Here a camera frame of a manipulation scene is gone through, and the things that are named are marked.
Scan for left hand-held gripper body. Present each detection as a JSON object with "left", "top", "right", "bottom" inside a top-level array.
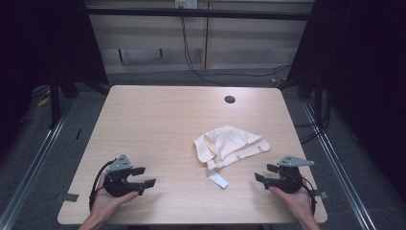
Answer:
[{"left": 101, "top": 154, "right": 142, "bottom": 197}]

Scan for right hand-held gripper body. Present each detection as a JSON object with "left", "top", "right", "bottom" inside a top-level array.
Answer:
[{"left": 263, "top": 154, "right": 315, "bottom": 195}]

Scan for cream white towel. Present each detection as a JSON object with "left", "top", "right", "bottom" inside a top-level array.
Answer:
[{"left": 192, "top": 125, "right": 271, "bottom": 190}]

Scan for person's left hand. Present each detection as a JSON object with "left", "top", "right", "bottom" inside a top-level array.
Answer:
[{"left": 90, "top": 172, "right": 140, "bottom": 222}]

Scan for person's right hand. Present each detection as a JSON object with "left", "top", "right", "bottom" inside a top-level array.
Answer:
[{"left": 267, "top": 186, "right": 316, "bottom": 222}]

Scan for black stand leg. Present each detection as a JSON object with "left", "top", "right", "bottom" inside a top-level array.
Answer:
[{"left": 48, "top": 76, "right": 62, "bottom": 130}]

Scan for black curtain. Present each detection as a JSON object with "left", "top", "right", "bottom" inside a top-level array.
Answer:
[
  {"left": 277, "top": 0, "right": 406, "bottom": 205},
  {"left": 0, "top": 0, "right": 109, "bottom": 162}
]

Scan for black horizontal metal bar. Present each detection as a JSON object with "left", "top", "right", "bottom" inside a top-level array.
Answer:
[{"left": 85, "top": 7, "right": 313, "bottom": 22}]

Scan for left hand-held gripper black cable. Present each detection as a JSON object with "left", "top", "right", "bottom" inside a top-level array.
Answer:
[{"left": 88, "top": 159, "right": 117, "bottom": 213}]

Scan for hand-held gripper black cable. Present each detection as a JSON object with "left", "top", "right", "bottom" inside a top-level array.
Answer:
[
  {"left": 88, "top": 159, "right": 117, "bottom": 213},
  {"left": 301, "top": 176, "right": 318, "bottom": 216}
]

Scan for right hand-held gripper black cable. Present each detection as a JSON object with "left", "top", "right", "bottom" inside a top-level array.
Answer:
[{"left": 301, "top": 176, "right": 318, "bottom": 216}]

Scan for metal floor rail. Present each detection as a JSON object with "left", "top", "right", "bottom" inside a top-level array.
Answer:
[
  {"left": 0, "top": 103, "right": 76, "bottom": 230},
  {"left": 301, "top": 100, "right": 379, "bottom": 230}
]

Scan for black floor cables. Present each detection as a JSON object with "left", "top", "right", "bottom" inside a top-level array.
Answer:
[{"left": 292, "top": 88, "right": 332, "bottom": 146}]

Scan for long black wall cable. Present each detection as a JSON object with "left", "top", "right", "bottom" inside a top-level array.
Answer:
[{"left": 180, "top": 14, "right": 292, "bottom": 88}]

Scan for white wall socket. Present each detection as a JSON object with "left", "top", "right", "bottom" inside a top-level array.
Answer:
[{"left": 174, "top": 0, "right": 199, "bottom": 10}]

